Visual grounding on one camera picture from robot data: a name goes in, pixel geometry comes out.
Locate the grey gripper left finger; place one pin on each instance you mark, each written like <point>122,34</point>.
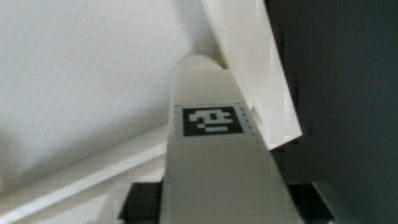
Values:
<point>140,206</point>

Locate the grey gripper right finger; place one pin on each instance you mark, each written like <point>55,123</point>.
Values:
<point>309,204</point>

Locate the white desk leg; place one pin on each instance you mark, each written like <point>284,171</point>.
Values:
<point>222,185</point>

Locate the white desk tabletop tray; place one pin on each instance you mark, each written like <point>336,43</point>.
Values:
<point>89,51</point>

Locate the white fence front bar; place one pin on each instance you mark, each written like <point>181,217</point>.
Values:
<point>71,200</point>

